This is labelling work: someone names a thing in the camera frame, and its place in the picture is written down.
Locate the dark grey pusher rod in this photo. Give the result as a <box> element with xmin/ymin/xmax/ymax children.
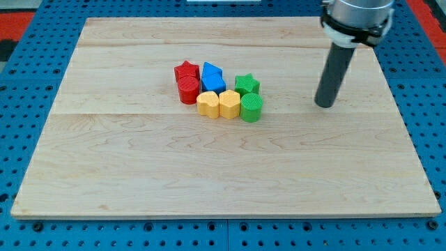
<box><xmin>314</xmin><ymin>43</ymin><xmax>355</xmax><ymax>108</ymax></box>

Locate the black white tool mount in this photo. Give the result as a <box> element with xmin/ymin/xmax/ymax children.
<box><xmin>320</xmin><ymin>2</ymin><xmax>394</xmax><ymax>48</ymax></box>

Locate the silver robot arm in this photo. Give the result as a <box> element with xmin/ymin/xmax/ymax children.
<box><xmin>314</xmin><ymin>0</ymin><xmax>394</xmax><ymax>108</ymax></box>

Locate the green star block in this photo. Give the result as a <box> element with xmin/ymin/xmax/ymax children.
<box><xmin>234</xmin><ymin>73</ymin><xmax>260</xmax><ymax>97</ymax></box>

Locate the red star block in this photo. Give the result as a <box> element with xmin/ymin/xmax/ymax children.
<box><xmin>174</xmin><ymin>61</ymin><xmax>200</xmax><ymax>81</ymax></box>

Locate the green cylinder block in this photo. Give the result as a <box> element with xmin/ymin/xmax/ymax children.
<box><xmin>240</xmin><ymin>93</ymin><xmax>263</xmax><ymax>123</ymax></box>

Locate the yellow hexagon block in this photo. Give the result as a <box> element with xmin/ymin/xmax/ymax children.
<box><xmin>219</xmin><ymin>90</ymin><xmax>240</xmax><ymax>119</ymax></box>

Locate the blue cube block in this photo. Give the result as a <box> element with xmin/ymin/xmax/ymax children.
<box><xmin>201</xmin><ymin>74</ymin><xmax>226</xmax><ymax>94</ymax></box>

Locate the blue triangle block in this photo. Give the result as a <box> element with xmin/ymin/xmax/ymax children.
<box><xmin>201</xmin><ymin>61</ymin><xmax>222</xmax><ymax>78</ymax></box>

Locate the yellow heart block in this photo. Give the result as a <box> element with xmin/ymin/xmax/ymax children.
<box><xmin>197</xmin><ymin>91</ymin><xmax>220</xmax><ymax>119</ymax></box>

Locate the red cylinder block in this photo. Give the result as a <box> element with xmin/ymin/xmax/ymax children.
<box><xmin>177</xmin><ymin>76</ymin><xmax>199</xmax><ymax>105</ymax></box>

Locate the light wooden board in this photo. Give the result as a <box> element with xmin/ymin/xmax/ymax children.
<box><xmin>10</xmin><ymin>17</ymin><xmax>441</xmax><ymax>220</ymax></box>

